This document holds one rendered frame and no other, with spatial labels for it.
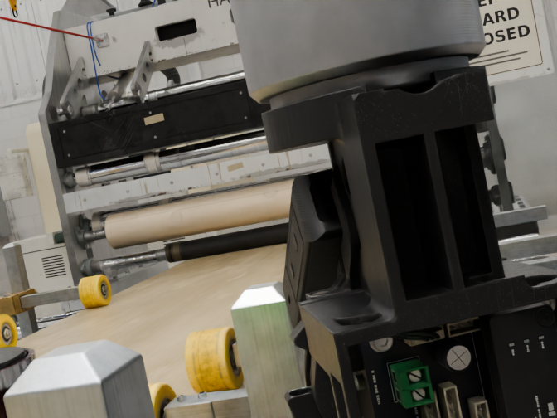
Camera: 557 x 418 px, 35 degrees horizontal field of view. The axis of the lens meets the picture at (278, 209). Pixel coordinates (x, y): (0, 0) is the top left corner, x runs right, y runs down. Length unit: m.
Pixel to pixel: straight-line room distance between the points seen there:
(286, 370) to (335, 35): 0.31
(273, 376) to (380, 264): 0.30
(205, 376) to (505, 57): 1.88
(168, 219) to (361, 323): 2.77
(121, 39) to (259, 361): 2.87
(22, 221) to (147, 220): 7.51
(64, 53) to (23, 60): 7.02
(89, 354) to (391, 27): 0.14
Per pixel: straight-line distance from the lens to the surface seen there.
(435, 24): 0.25
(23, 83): 10.42
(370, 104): 0.23
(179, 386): 1.22
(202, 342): 1.11
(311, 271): 0.31
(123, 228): 3.06
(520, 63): 2.79
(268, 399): 0.53
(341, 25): 0.24
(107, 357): 0.29
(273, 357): 0.53
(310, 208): 0.29
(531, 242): 1.55
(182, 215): 2.98
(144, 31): 3.32
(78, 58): 3.41
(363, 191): 0.23
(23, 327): 2.43
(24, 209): 10.47
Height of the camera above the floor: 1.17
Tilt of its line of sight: 3 degrees down
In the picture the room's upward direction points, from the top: 11 degrees counter-clockwise
